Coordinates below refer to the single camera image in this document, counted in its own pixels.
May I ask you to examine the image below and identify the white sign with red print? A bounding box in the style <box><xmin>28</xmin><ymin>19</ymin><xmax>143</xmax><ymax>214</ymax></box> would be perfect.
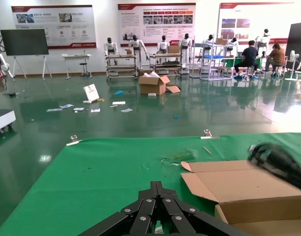
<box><xmin>83</xmin><ymin>84</ymin><xmax>100</xmax><ymax>104</ymax></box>

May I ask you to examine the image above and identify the tall black panel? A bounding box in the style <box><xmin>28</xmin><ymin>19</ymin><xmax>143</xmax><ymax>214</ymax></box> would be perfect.
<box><xmin>287</xmin><ymin>21</ymin><xmax>301</xmax><ymax>71</ymax></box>

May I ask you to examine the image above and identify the small white table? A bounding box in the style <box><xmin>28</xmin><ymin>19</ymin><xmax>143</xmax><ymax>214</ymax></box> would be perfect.
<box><xmin>61</xmin><ymin>53</ymin><xmax>93</xmax><ymax>80</ymax></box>

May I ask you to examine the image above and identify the black power cord bundle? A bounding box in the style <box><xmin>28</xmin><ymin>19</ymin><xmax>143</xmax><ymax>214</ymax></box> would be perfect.
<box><xmin>247</xmin><ymin>142</ymin><xmax>301</xmax><ymax>194</ymax></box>

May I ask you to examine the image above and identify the green table cloth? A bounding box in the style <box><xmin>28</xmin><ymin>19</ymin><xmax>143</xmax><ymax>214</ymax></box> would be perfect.
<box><xmin>0</xmin><ymin>132</ymin><xmax>301</xmax><ymax>236</ymax></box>

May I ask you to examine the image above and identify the open cardboard box with papers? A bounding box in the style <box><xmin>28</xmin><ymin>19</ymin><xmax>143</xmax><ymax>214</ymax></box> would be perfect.
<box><xmin>138</xmin><ymin>71</ymin><xmax>181</xmax><ymax>96</ymax></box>

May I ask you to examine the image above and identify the seated person black shirt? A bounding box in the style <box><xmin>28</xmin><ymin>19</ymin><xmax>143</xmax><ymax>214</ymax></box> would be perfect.
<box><xmin>234</xmin><ymin>40</ymin><xmax>259</xmax><ymax>80</ymax></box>

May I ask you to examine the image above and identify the wall poster with dark pictures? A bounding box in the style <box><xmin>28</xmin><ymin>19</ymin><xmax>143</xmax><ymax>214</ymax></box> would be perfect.
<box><xmin>218</xmin><ymin>2</ymin><xmax>295</xmax><ymax>45</ymax></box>

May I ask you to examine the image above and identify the white standing fan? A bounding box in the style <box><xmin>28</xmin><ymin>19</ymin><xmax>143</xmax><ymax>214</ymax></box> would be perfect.
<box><xmin>284</xmin><ymin>50</ymin><xmax>300</xmax><ymax>82</ymax></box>

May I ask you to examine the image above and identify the metal rack on wheels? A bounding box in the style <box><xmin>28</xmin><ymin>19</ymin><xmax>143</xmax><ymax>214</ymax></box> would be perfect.
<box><xmin>105</xmin><ymin>54</ymin><xmax>139</xmax><ymax>81</ymax></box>
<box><xmin>149</xmin><ymin>52</ymin><xmax>183</xmax><ymax>79</ymax></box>

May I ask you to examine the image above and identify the wall poster with flowchart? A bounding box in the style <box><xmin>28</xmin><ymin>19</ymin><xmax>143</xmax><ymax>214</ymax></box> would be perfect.
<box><xmin>117</xmin><ymin>2</ymin><xmax>197</xmax><ymax>47</ymax></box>

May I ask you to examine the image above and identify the white humanoid robot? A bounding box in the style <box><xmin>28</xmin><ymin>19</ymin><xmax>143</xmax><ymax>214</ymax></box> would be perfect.
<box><xmin>203</xmin><ymin>34</ymin><xmax>215</xmax><ymax>57</ymax></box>
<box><xmin>228</xmin><ymin>36</ymin><xmax>240</xmax><ymax>57</ymax></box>
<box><xmin>256</xmin><ymin>29</ymin><xmax>273</xmax><ymax>58</ymax></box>
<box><xmin>104</xmin><ymin>37</ymin><xmax>119</xmax><ymax>66</ymax></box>
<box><xmin>128</xmin><ymin>35</ymin><xmax>149</xmax><ymax>69</ymax></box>
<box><xmin>179</xmin><ymin>33</ymin><xmax>192</xmax><ymax>74</ymax></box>
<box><xmin>157</xmin><ymin>35</ymin><xmax>170</xmax><ymax>64</ymax></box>

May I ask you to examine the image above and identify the wall poster with photos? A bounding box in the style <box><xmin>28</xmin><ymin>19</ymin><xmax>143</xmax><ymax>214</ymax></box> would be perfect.
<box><xmin>11</xmin><ymin>4</ymin><xmax>97</xmax><ymax>49</ymax></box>

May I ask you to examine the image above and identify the empty open cardboard box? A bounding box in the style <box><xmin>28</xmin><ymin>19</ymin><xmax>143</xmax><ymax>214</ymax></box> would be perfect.
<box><xmin>181</xmin><ymin>160</ymin><xmax>301</xmax><ymax>236</ymax></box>

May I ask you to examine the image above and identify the silver cloth clip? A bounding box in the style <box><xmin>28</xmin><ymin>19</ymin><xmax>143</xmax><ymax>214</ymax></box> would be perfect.
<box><xmin>200</xmin><ymin>129</ymin><xmax>220</xmax><ymax>140</ymax></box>
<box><xmin>66</xmin><ymin>134</ymin><xmax>83</xmax><ymax>146</ymax></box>

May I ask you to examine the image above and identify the tall metal frame rack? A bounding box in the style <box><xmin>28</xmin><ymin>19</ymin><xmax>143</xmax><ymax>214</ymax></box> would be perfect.
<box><xmin>189</xmin><ymin>43</ymin><xmax>234</xmax><ymax>81</ymax></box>

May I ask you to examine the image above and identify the black screen on stand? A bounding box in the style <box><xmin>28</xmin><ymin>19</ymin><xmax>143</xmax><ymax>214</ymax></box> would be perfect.
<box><xmin>0</xmin><ymin>29</ymin><xmax>53</xmax><ymax>80</ymax></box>

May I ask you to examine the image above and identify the seated person brown shirt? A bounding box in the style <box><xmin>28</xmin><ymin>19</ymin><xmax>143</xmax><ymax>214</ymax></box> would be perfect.
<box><xmin>265</xmin><ymin>43</ymin><xmax>286</xmax><ymax>77</ymax></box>

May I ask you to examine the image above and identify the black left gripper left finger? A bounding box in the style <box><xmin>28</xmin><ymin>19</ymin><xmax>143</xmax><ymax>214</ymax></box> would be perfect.
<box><xmin>79</xmin><ymin>181</ymin><xmax>158</xmax><ymax>236</ymax></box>

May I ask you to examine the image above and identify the black round stool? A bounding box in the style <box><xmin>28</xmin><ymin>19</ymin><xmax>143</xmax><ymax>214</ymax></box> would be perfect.
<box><xmin>79</xmin><ymin>62</ymin><xmax>90</xmax><ymax>78</ymax></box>

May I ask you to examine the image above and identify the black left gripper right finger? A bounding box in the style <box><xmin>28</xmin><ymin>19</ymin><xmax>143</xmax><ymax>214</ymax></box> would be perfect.
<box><xmin>157</xmin><ymin>181</ymin><xmax>242</xmax><ymax>236</ymax></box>

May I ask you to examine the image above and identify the white cart on wheels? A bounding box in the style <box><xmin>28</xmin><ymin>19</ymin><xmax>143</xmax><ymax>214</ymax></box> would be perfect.
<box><xmin>0</xmin><ymin>108</ymin><xmax>16</xmax><ymax>134</ymax></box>

